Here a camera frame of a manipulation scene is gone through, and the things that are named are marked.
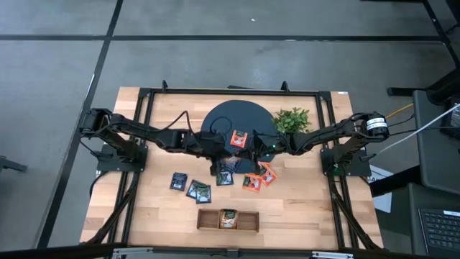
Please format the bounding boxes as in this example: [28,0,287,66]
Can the dark laptop keyboard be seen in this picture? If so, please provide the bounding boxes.
[418,207,460,257]

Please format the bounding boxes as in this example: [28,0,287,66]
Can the potted green artificial plant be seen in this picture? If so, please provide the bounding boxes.
[272,106,313,135]

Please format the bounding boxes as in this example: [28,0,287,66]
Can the white paper sheet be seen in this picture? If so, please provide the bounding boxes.
[369,165,395,214]

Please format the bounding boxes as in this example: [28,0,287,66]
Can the dark grey chair foot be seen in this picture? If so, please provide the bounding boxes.
[0,157,28,173]

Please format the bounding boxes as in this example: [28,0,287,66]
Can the yellow extension cord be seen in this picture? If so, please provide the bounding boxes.
[386,103,415,119]

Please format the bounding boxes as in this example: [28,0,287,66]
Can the wooden three-compartment tray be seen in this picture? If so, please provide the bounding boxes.
[196,209,260,233]

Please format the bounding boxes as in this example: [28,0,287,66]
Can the beige tea packet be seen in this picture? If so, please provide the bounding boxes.
[218,209,239,230]

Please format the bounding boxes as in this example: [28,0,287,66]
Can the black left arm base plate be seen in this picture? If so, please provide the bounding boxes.
[96,142,148,173]

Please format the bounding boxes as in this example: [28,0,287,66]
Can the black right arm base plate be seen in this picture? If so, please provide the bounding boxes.
[321,147,372,177]

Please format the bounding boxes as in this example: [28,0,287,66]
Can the dark grey desk panel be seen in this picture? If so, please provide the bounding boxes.
[412,89,460,195]

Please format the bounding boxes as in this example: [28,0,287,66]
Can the round dark blue woven mat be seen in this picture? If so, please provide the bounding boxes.
[199,99,280,176]

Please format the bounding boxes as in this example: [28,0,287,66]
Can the silver aluminium bracket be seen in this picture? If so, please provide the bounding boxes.
[311,250,355,259]
[111,247,155,259]

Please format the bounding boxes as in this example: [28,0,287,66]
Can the black aluminium table frame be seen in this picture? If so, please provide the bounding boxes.
[80,79,385,259]

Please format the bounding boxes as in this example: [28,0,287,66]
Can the black floor stand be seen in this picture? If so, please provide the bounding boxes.
[386,0,460,105]

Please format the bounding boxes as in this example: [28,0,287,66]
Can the dark purple tea packet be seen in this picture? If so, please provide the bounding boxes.
[218,155,242,173]

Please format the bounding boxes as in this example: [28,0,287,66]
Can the white cable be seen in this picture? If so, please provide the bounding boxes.
[373,103,460,156]

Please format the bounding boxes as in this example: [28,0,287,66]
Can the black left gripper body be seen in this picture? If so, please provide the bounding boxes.
[195,131,233,163]

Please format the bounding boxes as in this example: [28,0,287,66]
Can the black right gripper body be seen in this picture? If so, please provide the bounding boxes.
[247,129,280,162]

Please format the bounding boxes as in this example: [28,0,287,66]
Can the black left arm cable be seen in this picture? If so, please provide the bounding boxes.
[152,110,234,137]

